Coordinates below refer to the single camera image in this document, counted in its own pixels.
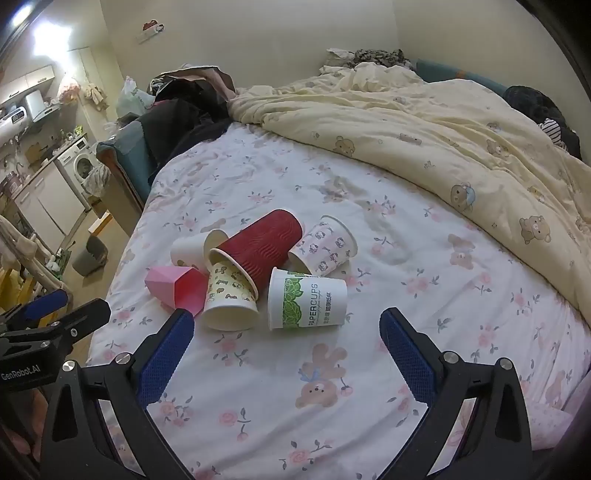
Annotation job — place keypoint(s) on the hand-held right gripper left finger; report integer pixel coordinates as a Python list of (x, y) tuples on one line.
[(166, 355)]

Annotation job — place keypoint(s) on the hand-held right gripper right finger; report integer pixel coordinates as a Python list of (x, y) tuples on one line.
[(408, 355)]

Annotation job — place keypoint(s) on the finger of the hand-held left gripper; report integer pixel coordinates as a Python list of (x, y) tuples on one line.
[(44, 305), (83, 318)]

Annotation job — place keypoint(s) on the white cup with green label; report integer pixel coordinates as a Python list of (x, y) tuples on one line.
[(318, 300)]

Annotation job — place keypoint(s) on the pink faceted cup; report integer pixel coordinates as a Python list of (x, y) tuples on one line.
[(184, 290)]

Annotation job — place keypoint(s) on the yellow printed paper cup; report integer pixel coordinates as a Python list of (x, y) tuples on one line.
[(228, 293)]

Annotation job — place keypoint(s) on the plain white paper cup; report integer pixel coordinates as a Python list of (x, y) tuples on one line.
[(187, 251)]

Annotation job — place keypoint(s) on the white cup with pink print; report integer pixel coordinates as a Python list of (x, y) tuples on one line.
[(325, 247)]

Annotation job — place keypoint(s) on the red ribbed paper cup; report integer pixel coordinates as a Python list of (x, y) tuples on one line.
[(258, 244)]

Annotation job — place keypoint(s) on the white rack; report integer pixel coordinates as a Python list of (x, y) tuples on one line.
[(27, 258)]

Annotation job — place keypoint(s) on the grey trash bin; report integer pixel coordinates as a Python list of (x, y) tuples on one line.
[(90, 258)]

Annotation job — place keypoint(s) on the white floor cabinet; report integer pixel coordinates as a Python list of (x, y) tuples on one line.
[(51, 203)]

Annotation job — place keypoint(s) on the white washing machine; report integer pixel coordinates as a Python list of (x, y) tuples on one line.
[(81, 161)]

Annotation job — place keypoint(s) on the white water heater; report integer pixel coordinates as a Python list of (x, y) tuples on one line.
[(11, 121)]

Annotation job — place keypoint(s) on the range hood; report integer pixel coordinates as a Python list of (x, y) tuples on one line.
[(41, 107)]

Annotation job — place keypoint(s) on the floral white bed sheet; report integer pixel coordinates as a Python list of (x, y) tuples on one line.
[(277, 184)]

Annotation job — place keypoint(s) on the beige hanging cloth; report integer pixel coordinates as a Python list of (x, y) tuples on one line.
[(96, 96)]

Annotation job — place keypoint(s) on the pink hanging bag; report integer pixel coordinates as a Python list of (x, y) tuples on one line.
[(69, 88)]

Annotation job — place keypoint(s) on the pile of dark clothes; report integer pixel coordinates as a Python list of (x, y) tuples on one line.
[(184, 120)]

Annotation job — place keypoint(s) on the white plastic bag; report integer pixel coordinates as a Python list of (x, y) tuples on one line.
[(131, 99)]

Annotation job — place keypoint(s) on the cream bear-print blanket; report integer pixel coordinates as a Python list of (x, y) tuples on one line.
[(415, 120)]

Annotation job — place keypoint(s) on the striped garment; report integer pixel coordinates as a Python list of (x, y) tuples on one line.
[(553, 131)]

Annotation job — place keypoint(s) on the dark clothing heap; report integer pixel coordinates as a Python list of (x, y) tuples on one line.
[(531, 104)]

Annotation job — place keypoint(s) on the dark patterned pillow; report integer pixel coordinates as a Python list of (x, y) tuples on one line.
[(378, 57)]

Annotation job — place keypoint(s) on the white wall cabinets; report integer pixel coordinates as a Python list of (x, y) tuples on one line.
[(27, 81)]

